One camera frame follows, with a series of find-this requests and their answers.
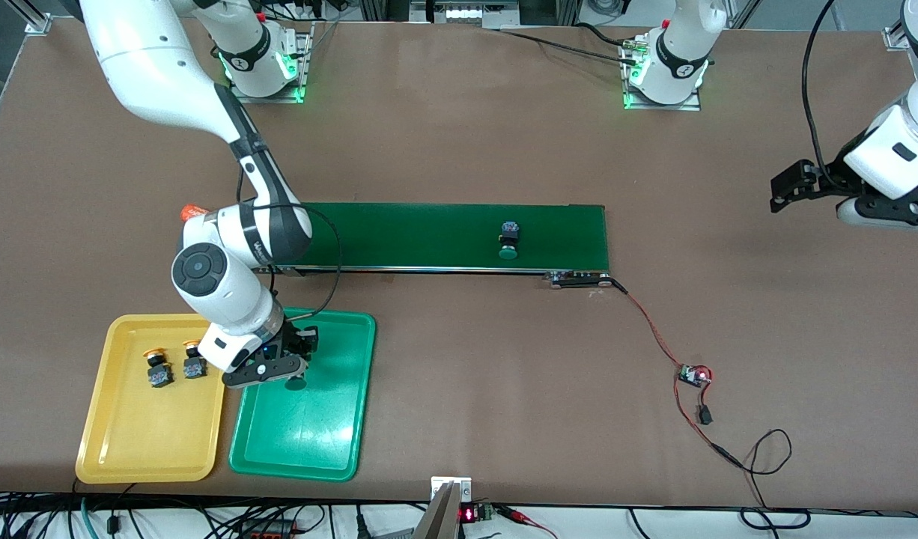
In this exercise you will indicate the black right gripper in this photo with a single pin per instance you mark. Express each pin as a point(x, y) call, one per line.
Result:
point(297, 341)

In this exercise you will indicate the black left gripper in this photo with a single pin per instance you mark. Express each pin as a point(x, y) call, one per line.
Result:
point(827, 182)

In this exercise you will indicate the yellow push button switch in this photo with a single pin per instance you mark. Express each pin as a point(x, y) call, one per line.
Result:
point(158, 370)
point(195, 364)

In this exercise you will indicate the orange printed cylinder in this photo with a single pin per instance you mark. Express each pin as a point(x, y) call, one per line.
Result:
point(192, 212)

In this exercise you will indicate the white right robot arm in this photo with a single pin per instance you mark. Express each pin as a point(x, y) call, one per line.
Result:
point(204, 273)

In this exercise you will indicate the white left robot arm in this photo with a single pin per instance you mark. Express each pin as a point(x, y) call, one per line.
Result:
point(897, 150)

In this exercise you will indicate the green plastic tray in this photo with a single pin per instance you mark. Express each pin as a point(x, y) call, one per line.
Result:
point(302, 427)

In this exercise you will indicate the green conveyor belt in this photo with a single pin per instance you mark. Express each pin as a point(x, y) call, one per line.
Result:
point(429, 236)

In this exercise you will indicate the yellow plastic tray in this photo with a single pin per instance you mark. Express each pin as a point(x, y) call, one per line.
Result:
point(152, 434)

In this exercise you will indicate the black orange terminal block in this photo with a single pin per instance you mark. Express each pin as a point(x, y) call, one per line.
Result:
point(268, 530)

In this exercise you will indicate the small controller circuit board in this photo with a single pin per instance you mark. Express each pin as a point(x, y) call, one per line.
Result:
point(695, 375)

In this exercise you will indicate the red digit display module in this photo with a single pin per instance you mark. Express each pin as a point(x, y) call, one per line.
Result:
point(468, 514)

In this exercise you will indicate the red clip lead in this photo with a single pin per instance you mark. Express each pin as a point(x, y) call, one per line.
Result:
point(515, 514)

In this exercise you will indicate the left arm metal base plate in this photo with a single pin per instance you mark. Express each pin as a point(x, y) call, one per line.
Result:
point(665, 106)

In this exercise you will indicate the aluminium frame post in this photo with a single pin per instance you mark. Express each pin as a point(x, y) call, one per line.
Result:
point(895, 37)
point(36, 22)

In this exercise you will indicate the grey metal camera mount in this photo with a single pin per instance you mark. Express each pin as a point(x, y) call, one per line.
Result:
point(444, 516)

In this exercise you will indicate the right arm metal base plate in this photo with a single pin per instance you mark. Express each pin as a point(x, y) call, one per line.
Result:
point(268, 98)

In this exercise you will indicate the aluminium frame with lights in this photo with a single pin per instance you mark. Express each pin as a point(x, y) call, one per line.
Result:
point(463, 13)

